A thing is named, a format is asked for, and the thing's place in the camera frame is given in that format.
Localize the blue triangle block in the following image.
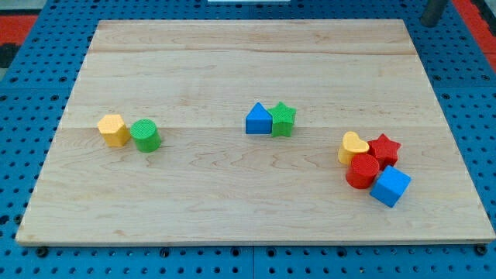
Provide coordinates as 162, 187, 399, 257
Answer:
245, 102, 273, 134

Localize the green star block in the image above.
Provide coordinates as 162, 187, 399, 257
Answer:
267, 102, 297, 137

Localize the red star block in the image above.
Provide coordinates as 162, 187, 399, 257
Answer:
367, 133, 401, 171

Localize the light wooden board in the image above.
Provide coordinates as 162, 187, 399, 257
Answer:
16, 19, 495, 246

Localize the green cylinder block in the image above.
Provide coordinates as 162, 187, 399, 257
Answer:
130, 119, 161, 153

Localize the yellow heart block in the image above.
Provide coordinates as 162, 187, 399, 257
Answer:
338, 131, 370, 165

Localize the red cylinder block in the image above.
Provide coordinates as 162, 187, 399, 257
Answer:
346, 153, 380, 189

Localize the yellow hexagon block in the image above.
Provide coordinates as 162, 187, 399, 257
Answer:
97, 114, 131, 147

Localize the blue cube block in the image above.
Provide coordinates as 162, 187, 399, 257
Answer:
370, 166, 412, 208

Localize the grey cylindrical rod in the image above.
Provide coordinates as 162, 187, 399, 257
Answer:
419, 0, 448, 28

